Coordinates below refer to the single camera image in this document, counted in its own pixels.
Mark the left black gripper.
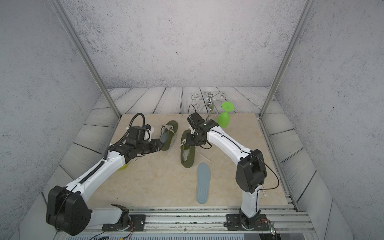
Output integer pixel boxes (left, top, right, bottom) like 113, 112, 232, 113
135, 137, 166, 155

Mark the aluminium rail base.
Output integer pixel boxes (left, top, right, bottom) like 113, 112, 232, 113
69, 206, 325, 240

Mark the right aluminium frame post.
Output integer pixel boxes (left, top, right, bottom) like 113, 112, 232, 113
259, 0, 316, 119

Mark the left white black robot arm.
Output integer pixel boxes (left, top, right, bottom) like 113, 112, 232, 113
46, 125, 163, 236

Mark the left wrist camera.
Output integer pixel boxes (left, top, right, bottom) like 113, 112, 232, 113
144, 125, 154, 142

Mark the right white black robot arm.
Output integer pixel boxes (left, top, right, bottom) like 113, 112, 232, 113
186, 112, 267, 219

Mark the olive green shoe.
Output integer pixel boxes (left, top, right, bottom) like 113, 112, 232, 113
180, 130, 196, 168
160, 120, 178, 152

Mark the grey insole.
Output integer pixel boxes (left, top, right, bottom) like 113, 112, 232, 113
160, 129, 169, 144
196, 163, 211, 204

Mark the hanging green plastic wine glass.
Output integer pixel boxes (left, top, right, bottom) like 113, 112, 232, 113
218, 102, 235, 128

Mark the left aluminium frame post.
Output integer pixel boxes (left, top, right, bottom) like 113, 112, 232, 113
49, 0, 122, 119

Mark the aluminium frame post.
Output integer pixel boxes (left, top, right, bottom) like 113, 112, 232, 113
49, 0, 122, 119
259, 0, 316, 119

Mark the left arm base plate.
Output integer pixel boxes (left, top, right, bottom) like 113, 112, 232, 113
102, 214, 147, 232

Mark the green plastic glass on table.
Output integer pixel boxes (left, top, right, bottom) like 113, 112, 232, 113
119, 163, 129, 171

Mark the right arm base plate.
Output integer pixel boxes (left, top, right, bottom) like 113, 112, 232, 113
223, 214, 271, 231

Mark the silver metal glass stand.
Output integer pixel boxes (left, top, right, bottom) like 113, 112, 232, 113
191, 92, 227, 120

